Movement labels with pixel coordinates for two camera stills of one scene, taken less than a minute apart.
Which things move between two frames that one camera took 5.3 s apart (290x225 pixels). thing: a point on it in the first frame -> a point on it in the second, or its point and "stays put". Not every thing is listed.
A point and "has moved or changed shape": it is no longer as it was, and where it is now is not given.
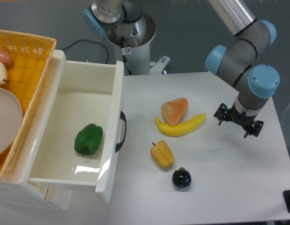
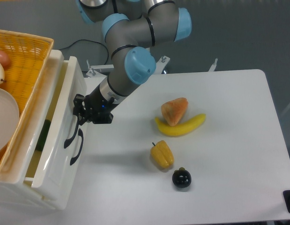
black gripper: [245, 122] -> [98, 109]
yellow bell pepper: [162, 154] stays put
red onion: [4, 57] stays put
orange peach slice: [173, 110] stays put
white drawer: [83, 125] has moved or changed shape
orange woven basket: [32, 54] stays put
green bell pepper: [88, 139] -> [41, 140]
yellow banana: [181, 129] stays put
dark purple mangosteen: [182, 178] stays put
